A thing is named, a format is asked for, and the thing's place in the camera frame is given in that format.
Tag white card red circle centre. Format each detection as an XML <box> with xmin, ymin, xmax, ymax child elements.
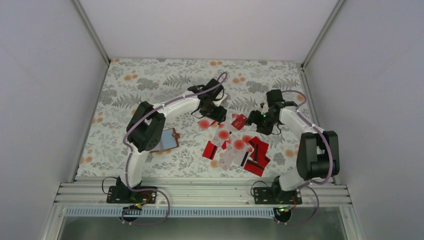
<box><xmin>231</xmin><ymin>137</ymin><xmax>246</xmax><ymax>151</ymax></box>

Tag dark red card right upper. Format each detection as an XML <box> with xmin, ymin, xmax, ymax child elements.
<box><xmin>248</xmin><ymin>136</ymin><xmax>269</xmax><ymax>162</ymax></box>

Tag slotted grey cable duct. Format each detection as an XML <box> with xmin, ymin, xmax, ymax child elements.
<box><xmin>64</xmin><ymin>206</ymin><xmax>275</xmax><ymax>219</ymax></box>

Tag red card black stripe left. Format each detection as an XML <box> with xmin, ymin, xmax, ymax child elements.
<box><xmin>202</xmin><ymin>141</ymin><xmax>218</xmax><ymax>160</ymax></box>

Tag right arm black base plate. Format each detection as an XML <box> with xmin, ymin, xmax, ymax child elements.
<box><xmin>252</xmin><ymin>187</ymin><xmax>303</xmax><ymax>205</ymax></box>

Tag brown leather card holder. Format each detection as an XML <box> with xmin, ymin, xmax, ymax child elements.
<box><xmin>150</xmin><ymin>128</ymin><xmax>180</xmax><ymax>153</ymax></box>

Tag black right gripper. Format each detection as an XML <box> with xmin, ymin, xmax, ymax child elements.
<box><xmin>244</xmin><ymin>109</ymin><xmax>279</xmax><ymax>136</ymax></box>

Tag white card red circle middle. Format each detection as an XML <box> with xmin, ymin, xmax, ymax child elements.
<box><xmin>211</xmin><ymin>127</ymin><xmax>232</xmax><ymax>147</ymax></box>

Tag red card with gold logo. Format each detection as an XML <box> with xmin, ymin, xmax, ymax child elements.
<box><xmin>231</xmin><ymin>114</ymin><xmax>248</xmax><ymax>131</ymax></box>

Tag white card red circle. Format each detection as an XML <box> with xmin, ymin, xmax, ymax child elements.
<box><xmin>211</xmin><ymin>127</ymin><xmax>232</xmax><ymax>147</ymax></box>
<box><xmin>197</xmin><ymin>118</ymin><xmax>214</xmax><ymax>130</ymax></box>
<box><xmin>231</xmin><ymin>137</ymin><xmax>246</xmax><ymax>151</ymax></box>

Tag floral patterned table mat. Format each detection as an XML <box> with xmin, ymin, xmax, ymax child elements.
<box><xmin>76</xmin><ymin>58</ymin><xmax>306</xmax><ymax>178</ymax></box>

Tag white card pale pattern bottom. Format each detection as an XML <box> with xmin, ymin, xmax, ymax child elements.
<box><xmin>218</xmin><ymin>148</ymin><xmax>236</xmax><ymax>170</ymax></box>

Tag white card red circle top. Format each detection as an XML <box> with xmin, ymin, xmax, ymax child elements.
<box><xmin>197</xmin><ymin>118</ymin><xmax>214</xmax><ymax>130</ymax></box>

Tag aluminium rail frame front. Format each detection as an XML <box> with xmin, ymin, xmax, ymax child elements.
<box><xmin>41</xmin><ymin>177</ymin><xmax>363</xmax><ymax>240</ymax></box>

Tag dark red card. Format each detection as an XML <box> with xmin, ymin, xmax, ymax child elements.
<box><xmin>243</xmin><ymin>158</ymin><xmax>270</xmax><ymax>177</ymax></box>
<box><xmin>248</xmin><ymin>136</ymin><xmax>269</xmax><ymax>162</ymax></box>

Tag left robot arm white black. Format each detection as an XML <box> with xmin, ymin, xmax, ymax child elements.
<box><xmin>116</xmin><ymin>78</ymin><xmax>227</xmax><ymax>203</ymax></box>

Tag dark red card bottom right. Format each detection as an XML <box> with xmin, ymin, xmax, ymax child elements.
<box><xmin>243</xmin><ymin>158</ymin><xmax>270</xmax><ymax>177</ymax></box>

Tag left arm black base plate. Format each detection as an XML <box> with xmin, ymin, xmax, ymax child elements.
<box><xmin>106</xmin><ymin>186</ymin><xmax>157</xmax><ymax>205</ymax></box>

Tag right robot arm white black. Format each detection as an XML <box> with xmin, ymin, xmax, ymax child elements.
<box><xmin>245</xmin><ymin>89</ymin><xmax>340</xmax><ymax>205</ymax></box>

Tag white card black stripe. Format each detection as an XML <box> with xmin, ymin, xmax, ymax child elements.
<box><xmin>232</xmin><ymin>150</ymin><xmax>250</xmax><ymax>167</ymax></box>

